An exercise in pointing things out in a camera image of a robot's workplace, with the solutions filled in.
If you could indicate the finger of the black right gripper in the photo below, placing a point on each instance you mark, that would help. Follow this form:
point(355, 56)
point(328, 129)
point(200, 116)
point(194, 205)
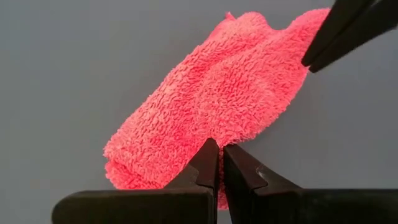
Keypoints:
point(335, 28)
point(351, 43)

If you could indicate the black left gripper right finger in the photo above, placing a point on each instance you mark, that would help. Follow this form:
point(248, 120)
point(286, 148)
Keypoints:
point(311, 208)

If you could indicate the blue-grey table mat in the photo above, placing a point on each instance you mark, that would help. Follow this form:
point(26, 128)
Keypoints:
point(62, 77)

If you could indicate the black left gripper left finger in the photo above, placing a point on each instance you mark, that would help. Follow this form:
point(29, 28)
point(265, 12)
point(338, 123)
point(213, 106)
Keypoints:
point(140, 208)

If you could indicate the pink terry towel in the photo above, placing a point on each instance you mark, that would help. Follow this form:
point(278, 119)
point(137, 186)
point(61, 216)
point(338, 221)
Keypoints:
point(217, 102)

